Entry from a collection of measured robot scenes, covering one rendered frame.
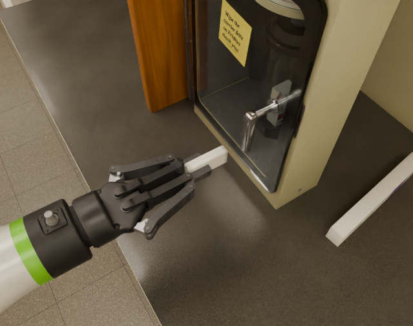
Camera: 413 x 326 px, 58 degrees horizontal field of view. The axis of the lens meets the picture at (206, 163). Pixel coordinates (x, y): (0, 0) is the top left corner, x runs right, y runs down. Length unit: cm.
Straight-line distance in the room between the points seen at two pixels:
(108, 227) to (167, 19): 45
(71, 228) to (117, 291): 123
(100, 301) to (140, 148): 99
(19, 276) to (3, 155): 179
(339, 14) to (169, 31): 44
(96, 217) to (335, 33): 37
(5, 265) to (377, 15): 53
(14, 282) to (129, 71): 68
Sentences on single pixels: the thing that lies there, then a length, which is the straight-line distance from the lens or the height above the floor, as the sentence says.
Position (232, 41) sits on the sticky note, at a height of 124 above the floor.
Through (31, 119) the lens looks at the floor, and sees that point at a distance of 240.
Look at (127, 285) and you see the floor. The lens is 172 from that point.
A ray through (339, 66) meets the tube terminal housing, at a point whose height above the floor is 129.
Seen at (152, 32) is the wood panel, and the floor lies 116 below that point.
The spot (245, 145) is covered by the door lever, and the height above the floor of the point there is 114.
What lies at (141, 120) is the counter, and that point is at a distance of 92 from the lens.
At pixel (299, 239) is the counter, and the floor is 94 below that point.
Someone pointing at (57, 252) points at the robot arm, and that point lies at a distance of 51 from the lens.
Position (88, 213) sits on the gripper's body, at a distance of 52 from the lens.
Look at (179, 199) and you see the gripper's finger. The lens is 53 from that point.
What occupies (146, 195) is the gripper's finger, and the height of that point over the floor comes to 116.
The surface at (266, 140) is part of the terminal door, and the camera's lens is 65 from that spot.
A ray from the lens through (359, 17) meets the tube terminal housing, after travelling 49.
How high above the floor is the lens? 161
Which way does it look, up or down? 55 degrees down
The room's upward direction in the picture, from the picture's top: straight up
